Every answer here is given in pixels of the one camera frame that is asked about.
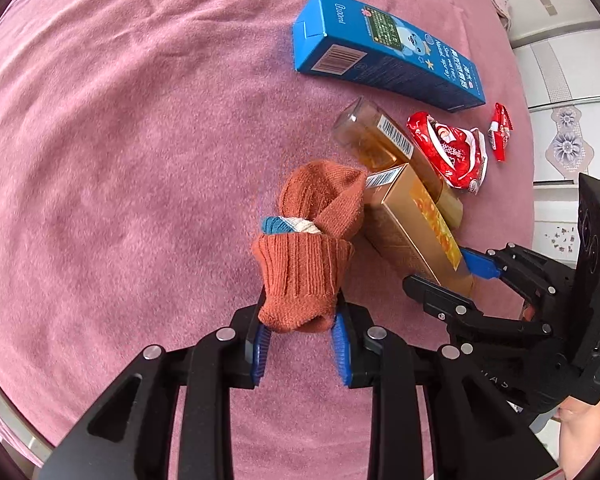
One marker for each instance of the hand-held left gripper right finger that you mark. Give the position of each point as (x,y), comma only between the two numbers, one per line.
(341,355)

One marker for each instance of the small red snack wrapper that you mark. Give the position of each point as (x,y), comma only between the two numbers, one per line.
(500,130)

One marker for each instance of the blue carton box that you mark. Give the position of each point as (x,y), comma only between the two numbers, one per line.
(380,55)

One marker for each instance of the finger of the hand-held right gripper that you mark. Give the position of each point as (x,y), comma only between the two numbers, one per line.
(440,300)
(480,262)

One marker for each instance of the white low cabinet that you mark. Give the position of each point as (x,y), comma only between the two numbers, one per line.
(555,220)

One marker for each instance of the gold carton box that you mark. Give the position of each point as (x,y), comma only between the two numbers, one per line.
(410,225)

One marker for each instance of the crumpled red white wrapper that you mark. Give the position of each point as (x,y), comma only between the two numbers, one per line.
(450,152)

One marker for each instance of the orange knitted sock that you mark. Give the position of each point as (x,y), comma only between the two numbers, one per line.
(300,270)

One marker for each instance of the blue and white sock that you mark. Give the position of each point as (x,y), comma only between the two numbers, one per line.
(280,225)

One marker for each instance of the person's right forearm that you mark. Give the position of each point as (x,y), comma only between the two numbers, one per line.
(582,440)

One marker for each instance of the wall switch plate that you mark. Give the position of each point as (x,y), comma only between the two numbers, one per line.
(547,3)

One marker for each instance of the white sliding wardrobe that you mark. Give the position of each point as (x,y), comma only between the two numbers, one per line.
(565,85)

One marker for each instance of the bed with pink sheet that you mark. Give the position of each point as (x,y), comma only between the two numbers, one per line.
(130,160)

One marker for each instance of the clear amber bottle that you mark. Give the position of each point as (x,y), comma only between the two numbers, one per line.
(365,135)

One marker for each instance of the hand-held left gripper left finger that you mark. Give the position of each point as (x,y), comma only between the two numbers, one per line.
(261,355)

